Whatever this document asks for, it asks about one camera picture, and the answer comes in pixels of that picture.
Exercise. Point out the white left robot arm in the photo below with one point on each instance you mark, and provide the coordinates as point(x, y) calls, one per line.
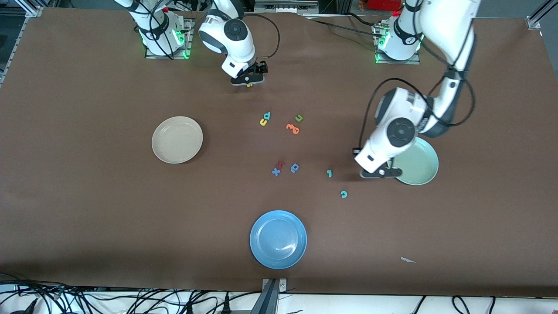
point(449, 26)

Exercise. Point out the white paper scrap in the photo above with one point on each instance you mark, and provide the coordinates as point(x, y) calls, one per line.
point(406, 260)

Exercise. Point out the blue foam letter a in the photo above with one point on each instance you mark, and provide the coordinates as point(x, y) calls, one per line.
point(294, 168)

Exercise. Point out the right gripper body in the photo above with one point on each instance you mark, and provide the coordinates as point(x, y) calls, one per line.
point(260, 68)

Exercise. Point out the orange foam letter e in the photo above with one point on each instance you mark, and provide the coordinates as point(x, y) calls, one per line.
point(294, 130)

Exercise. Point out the beige brown plate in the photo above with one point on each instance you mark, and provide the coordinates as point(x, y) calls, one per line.
point(176, 141)

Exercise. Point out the grey power strip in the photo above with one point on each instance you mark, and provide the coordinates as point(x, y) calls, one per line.
point(285, 7)

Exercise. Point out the blue plate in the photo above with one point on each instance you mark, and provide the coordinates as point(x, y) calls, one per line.
point(278, 240)

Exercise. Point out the aluminium frame corner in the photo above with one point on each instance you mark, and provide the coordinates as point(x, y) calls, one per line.
point(532, 21)
point(32, 9)

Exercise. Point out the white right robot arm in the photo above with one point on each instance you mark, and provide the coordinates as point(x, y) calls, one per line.
point(235, 30)

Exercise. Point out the light green plate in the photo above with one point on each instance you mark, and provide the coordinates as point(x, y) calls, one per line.
point(418, 170)

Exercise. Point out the red box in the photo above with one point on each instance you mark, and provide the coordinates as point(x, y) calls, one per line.
point(383, 4)

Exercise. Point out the aluminium profile bar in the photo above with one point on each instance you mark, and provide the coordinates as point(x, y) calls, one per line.
point(270, 301)

